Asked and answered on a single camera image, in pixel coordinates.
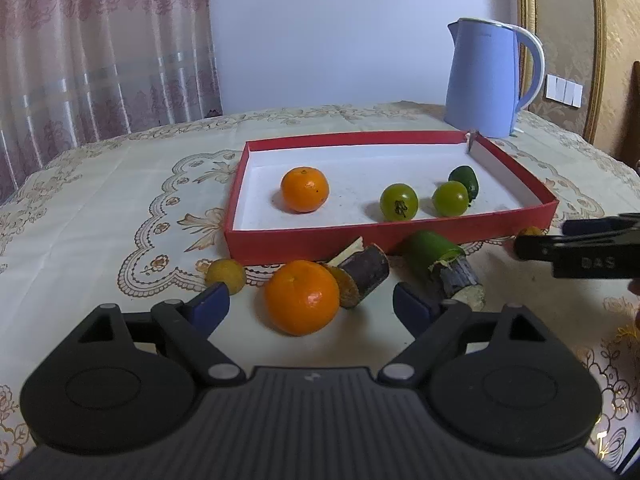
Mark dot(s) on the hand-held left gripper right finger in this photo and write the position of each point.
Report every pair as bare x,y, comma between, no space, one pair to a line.
412,305

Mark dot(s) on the dark sugarcane stump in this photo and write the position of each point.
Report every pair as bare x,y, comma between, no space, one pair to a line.
460,281

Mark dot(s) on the small yellow fruit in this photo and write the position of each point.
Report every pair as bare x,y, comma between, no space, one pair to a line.
226,275
530,232

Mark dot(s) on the white wall switch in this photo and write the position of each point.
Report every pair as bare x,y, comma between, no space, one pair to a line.
564,90

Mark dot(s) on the green tomato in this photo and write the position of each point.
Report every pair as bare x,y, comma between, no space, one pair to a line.
398,201
451,199

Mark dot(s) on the dark wooden furniture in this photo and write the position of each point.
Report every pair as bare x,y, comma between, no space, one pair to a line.
634,110

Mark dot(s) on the light blue electric kettle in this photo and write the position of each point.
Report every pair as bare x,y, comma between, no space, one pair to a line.
480,80

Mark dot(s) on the dark green feijoa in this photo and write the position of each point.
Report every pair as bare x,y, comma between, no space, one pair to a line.
462,176

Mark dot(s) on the dark sugarcane piece with sliver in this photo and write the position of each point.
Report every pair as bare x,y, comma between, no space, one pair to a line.
365,270

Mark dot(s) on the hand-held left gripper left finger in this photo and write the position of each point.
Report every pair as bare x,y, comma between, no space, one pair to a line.
212,305

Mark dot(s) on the green sugarcane piece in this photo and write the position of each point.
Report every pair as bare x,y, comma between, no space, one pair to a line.
425,252

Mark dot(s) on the pink floral curtain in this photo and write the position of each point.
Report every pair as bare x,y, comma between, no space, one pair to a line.
100,60

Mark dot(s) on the red cardboard box tray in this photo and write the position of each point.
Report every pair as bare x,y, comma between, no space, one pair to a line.
350,165

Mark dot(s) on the orange mandarin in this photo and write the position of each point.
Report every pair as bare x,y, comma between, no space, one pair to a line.
304,190
301,305

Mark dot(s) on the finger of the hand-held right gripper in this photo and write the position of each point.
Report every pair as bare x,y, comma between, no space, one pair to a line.
545,249
600,225

